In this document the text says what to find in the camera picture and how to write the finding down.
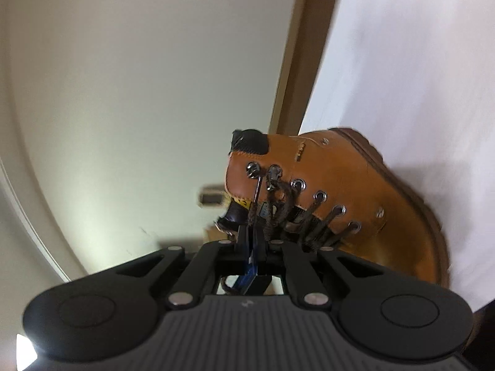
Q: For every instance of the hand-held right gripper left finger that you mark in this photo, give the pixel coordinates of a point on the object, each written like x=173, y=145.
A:
x=244, y=243

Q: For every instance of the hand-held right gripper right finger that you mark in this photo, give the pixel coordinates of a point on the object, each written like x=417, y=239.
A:
x=261, y=251

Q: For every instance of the dark brown shoelace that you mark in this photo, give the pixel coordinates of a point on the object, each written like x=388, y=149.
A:
x=278, y=197

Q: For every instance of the brown leather boot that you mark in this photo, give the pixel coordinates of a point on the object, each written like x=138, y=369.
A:
x=348, y=185

